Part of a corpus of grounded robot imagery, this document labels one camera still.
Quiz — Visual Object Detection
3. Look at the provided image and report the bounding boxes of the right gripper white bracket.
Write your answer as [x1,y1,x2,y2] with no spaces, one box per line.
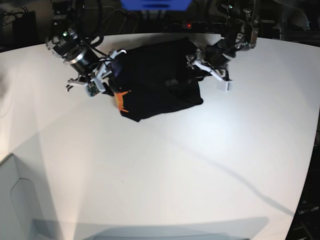
[65,49,127,97]

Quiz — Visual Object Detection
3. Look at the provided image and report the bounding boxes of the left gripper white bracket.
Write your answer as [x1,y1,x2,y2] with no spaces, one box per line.
[166,48,232,87]

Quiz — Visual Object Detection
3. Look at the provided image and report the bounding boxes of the black T-shirt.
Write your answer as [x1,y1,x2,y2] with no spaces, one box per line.
[113,38,203,122]

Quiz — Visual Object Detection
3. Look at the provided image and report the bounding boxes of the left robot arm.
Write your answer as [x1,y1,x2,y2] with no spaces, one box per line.
[165,0,260,93]

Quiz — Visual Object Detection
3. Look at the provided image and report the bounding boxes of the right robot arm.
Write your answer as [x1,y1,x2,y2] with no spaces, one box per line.
[45,0,126,97]

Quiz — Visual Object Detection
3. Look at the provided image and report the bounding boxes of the black power strip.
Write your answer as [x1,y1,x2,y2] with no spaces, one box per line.
[171,21,224,33]

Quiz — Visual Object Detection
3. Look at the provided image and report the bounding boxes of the blue plastic box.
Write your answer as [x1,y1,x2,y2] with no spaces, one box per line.
[120,0,192,11]

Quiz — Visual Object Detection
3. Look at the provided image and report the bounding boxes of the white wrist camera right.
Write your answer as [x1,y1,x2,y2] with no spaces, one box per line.
[85,85,100,98]

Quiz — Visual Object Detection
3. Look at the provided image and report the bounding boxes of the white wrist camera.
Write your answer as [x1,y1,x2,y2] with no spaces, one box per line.
[217,80,233,93]
[85,85,100,98]

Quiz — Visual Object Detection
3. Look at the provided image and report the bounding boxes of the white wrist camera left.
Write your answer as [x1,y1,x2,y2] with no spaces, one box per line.
[217,80,233,93]

